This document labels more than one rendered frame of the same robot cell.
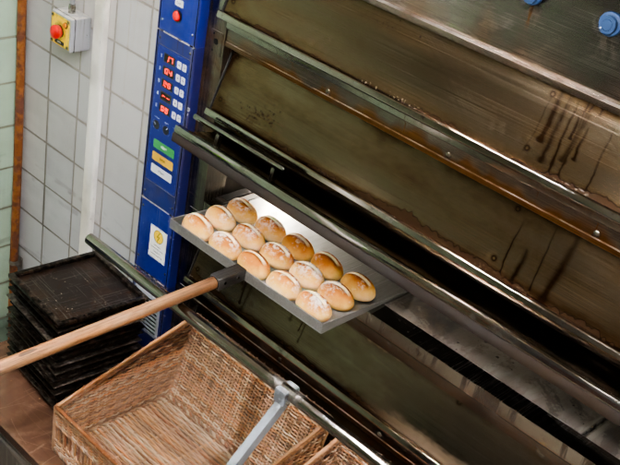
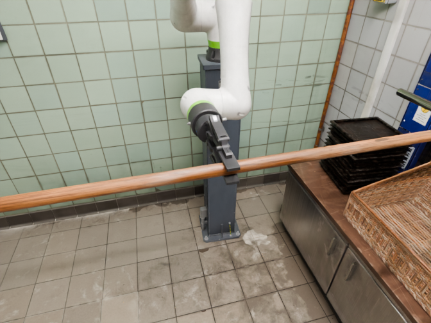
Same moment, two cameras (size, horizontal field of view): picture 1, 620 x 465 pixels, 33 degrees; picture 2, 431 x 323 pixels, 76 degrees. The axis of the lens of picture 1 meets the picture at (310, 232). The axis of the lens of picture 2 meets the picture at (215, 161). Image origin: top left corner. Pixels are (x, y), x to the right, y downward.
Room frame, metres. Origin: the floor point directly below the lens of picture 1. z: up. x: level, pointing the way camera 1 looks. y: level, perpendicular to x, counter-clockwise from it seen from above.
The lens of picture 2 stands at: (0.96, 0.50, 1.56)
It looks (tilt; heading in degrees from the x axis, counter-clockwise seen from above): 35 degrees down; 37
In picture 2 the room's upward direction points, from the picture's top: straight up
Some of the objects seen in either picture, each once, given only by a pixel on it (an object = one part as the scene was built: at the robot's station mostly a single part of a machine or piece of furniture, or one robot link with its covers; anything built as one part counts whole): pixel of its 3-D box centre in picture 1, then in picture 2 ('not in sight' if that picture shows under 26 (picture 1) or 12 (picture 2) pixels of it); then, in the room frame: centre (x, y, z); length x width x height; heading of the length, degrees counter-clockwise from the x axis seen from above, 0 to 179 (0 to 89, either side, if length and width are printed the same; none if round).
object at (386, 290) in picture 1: (292, 252); not in sight; (2.30, 0.03, 1.19); 0.55 x 0.36 x 0.03; 51
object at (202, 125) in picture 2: not in sight; (211, 133); (1.48, 0.90, 1.19); 0.09 x 0.07 x 0.08; 52
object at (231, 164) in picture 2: not in sight; (229, 160); (1.38, 0.77, 1.21); 0.07 x 0.03 x 0.01; 52
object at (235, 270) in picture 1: (227, 277); not in sight; (2.12, 0.17, 1.20); 0.09 x 0.04 x 0.03; 141
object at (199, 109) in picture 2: not in sight; (206, 121); (1.52, 0.95, 1.19); 0.12 x 0.06 x 0.09; 142
